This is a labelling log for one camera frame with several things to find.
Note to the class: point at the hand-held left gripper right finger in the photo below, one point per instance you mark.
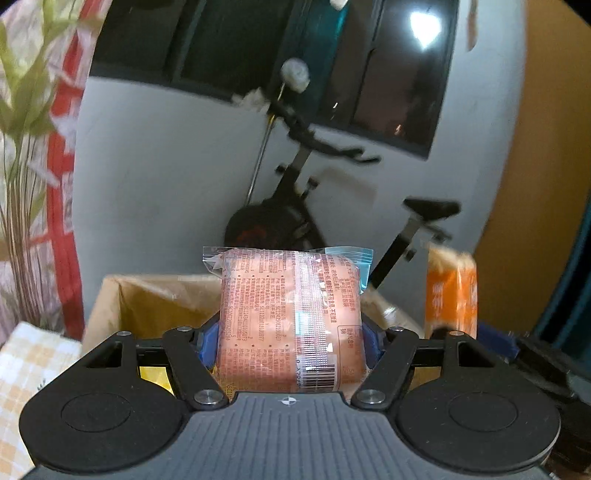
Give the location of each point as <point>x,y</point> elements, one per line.
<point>373,348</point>

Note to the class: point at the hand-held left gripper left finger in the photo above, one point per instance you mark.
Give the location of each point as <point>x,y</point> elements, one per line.
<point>208,348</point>

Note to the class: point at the cardboard box with plastic liner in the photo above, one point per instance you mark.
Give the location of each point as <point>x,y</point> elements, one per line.
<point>152,300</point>

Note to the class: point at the pink snack packet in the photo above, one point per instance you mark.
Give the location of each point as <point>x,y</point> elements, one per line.
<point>286,318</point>

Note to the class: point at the orange snack packet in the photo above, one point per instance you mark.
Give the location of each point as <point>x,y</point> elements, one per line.
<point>450,290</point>

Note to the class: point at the black exercise bike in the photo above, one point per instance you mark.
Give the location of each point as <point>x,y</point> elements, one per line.
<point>277,226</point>

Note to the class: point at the metal pole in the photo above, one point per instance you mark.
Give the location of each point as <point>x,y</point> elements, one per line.
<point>261,157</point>

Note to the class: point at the wooden door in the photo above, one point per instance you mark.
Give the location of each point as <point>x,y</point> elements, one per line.
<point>517,161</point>

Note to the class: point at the white crumpled cloth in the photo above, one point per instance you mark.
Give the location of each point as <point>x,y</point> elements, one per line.
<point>251,99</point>

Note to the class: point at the pink printed backdrop cloth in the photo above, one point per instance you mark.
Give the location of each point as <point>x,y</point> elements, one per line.
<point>32,161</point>

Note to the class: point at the dark framed window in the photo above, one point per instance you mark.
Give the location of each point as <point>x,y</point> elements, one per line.
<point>378,83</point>

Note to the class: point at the white plastic bag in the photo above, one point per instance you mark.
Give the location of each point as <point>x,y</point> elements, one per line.
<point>295,74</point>

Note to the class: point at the hanging pale cloth strip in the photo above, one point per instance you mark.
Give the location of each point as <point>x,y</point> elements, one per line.
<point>473,23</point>

